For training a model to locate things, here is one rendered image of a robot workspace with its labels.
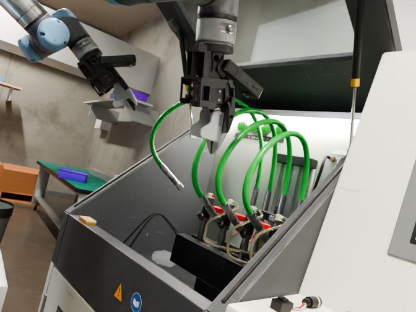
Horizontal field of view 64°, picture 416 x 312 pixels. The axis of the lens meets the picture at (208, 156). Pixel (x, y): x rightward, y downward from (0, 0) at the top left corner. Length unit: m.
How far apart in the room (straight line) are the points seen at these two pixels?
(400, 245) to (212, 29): 0.51
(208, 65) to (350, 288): 0.49
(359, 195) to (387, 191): 0.05
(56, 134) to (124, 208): 6.00
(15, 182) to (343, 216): 5.53
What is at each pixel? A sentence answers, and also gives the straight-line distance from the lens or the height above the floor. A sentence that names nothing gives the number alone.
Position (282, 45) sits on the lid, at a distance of 1.09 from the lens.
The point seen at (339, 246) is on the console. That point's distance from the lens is 0.74.
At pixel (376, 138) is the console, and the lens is 0.80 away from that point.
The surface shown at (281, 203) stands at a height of 1.14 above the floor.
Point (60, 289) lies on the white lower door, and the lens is 1.10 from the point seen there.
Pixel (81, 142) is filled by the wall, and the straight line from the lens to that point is 7.24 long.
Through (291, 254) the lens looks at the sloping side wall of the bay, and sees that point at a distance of 0.69.
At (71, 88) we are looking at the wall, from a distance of 7.21.
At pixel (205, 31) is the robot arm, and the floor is 1.42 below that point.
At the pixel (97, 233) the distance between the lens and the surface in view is 0.94.
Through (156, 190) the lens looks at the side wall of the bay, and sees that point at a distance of 1.24.
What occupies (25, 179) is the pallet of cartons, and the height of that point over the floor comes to 0.38.
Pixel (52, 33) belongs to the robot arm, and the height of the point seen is 1.42.
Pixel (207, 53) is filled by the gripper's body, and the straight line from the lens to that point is 0.64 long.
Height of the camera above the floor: 1.17
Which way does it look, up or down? 3 degrees up
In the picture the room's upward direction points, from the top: 14 degrees clockwise
